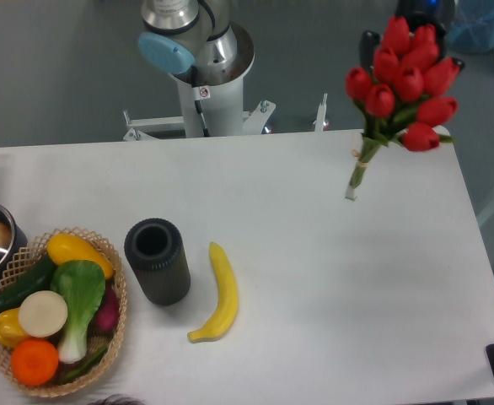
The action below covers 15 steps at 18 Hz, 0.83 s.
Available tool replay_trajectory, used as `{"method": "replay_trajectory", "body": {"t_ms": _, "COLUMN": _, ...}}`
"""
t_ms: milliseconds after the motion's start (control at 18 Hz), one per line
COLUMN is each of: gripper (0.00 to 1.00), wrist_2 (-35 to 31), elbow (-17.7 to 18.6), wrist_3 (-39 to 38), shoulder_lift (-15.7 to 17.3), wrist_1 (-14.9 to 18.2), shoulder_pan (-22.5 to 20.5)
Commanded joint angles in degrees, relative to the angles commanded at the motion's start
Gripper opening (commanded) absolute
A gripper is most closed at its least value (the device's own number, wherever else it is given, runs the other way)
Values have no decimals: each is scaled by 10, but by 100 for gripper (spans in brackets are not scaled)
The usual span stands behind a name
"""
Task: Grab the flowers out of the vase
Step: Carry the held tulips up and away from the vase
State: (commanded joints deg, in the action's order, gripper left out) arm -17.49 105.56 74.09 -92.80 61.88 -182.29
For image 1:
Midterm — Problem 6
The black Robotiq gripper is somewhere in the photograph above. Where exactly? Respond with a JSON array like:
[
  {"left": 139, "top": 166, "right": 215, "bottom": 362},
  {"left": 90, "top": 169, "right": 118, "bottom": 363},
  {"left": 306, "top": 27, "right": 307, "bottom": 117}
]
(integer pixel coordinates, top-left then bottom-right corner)
[{"left": 359, "top": 0, "right": 465, "bottom": 72}]

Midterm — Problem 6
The red tulip bouquet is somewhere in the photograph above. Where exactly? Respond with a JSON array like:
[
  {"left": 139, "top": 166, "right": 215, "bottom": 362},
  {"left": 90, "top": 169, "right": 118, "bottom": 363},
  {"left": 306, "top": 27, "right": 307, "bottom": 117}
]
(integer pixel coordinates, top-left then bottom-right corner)
[{"left": 345, "top": 16, "right": 461, "bottom": 200}]

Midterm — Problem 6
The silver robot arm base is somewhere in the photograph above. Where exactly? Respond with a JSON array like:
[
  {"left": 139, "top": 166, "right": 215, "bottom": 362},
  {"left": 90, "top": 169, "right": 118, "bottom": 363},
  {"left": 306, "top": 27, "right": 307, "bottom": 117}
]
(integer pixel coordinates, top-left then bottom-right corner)
[{"left": 138, "top": 0, "right": 255, "bottom": 86}]

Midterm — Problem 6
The dark grey ribbed vase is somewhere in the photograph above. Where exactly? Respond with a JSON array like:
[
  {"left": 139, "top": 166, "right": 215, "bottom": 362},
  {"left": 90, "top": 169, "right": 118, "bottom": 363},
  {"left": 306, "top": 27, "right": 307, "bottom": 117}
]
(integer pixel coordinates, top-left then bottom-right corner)
[{"left": 124, "top": 218, "right": 191, "bottom": 306}]

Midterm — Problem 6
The blue plastic bag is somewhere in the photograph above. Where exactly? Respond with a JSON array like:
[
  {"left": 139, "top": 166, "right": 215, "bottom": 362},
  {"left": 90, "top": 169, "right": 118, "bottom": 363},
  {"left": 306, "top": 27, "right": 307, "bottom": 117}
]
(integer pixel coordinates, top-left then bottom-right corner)
[{"left": 446, "top": 0, "right": 494, "bottom": 55}]

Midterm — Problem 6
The white metal robot stand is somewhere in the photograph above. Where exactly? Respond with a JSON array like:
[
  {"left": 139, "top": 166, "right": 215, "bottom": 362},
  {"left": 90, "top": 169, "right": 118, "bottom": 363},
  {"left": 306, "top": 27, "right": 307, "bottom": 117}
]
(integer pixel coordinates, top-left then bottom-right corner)
[{"left": 122, "top": 75, "right": 330, "bottom": 142}]

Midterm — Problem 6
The yellow banana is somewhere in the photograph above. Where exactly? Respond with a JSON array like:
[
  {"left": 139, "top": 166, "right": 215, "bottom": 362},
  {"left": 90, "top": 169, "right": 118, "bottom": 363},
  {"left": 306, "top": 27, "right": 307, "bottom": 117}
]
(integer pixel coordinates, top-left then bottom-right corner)
[{"left": 187, "top": 242, "right": 239, "bottom": 343}]

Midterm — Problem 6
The yellow squash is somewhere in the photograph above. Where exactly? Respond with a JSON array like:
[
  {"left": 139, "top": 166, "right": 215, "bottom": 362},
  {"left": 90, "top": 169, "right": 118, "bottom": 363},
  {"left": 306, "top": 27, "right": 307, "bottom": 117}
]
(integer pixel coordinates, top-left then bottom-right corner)
[{"left": 46, "top": 233, "right": 114, "bottom": 279}]

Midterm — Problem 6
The green bok choy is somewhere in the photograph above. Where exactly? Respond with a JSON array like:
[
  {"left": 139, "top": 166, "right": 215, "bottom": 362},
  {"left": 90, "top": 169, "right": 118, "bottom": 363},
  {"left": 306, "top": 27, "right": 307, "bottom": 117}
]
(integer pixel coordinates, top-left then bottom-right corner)
[{"left": 51, "top": 260, "right": 105, "bottom": 364}]

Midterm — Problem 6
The dark green cucumber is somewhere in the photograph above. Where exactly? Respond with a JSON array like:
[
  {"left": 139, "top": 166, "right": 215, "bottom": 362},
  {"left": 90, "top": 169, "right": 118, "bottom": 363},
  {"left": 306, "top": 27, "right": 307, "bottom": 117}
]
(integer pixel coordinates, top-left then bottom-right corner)
[{"left": 0, "top": 253, "right": 57, "bottom": 314}]

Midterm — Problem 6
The woven wicker basket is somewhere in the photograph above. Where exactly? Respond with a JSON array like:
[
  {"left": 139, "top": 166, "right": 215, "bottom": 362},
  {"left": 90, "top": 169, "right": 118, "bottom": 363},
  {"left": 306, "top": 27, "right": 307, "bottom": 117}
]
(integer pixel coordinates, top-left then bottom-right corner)
[{"left": 0, "top": 227, "right": 127, "bottom": 398}]

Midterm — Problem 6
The green chili pepper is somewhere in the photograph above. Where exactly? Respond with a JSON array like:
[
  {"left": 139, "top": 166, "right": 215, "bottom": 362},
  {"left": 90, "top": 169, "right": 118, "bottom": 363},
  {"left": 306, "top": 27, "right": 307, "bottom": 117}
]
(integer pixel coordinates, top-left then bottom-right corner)
[{"left": 56, "top": 346, "right": 108, "bottom": 385}]

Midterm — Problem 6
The dark hair of person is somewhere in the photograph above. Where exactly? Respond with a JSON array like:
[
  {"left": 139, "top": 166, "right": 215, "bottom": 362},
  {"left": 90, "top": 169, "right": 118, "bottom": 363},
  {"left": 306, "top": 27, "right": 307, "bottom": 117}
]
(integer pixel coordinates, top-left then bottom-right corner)
[{"left": 88, "top": 394, "right": 143, "bottom": 405}]

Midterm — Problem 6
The orange fruit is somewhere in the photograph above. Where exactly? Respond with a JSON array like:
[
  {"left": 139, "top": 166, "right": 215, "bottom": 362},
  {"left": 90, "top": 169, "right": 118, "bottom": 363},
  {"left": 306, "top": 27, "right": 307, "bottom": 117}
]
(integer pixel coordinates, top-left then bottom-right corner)
[{"left": 10, "top": 338, "right": 59, "bottom": 386}]

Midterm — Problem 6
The yellow bell pepper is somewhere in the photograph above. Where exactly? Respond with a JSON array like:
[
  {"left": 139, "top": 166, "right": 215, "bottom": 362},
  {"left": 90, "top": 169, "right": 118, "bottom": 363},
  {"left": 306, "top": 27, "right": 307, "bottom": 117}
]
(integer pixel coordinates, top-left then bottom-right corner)
[{"left": 0, "top": 308, "right": 30, "bottom": 348}]

